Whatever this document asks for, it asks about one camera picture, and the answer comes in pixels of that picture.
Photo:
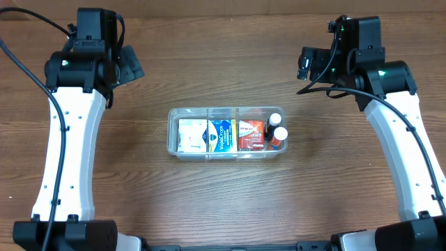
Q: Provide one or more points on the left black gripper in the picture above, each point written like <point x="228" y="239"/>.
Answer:
<point x="125" y="69"/>

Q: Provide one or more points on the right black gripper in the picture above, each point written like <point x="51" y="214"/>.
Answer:
<point x="318" y="56"/>

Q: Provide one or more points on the dark bottle white cap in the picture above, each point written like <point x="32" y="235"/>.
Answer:
<point x="272" y="123"/>

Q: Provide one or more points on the white medicine box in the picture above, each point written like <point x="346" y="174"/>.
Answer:
<point x="193" y="135"/>

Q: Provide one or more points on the orange tube white cap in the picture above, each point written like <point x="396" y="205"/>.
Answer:
<point x="278" y="136"/>

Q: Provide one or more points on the red medicine box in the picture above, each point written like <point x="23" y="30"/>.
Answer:
<point x="250" y="135"/>

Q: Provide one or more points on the blue VapoDrops box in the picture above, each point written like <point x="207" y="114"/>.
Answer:
<point x="222" y="136"/>

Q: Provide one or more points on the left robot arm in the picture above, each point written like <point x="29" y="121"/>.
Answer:
<point x="80" y="83"/>

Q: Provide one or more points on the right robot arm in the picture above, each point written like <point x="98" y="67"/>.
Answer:
<point x="386" y="92"/>

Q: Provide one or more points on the clear plastic container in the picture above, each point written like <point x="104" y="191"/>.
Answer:
<point x="221" y="113"/>

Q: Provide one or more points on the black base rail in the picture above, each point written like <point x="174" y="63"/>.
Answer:
<point x="237" y="248"/>

